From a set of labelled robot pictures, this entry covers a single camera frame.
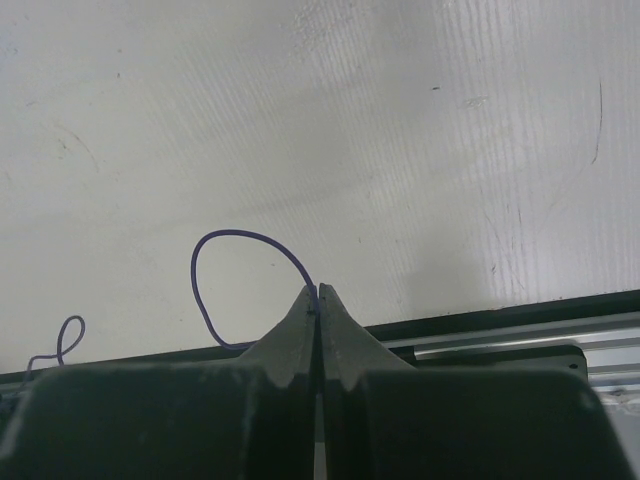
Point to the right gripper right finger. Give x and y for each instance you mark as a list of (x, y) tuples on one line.
[(385, 419)]

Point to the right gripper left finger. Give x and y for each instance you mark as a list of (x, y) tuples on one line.
[(250, 417)]

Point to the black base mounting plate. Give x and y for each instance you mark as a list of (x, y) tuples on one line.
[(564, 357)]

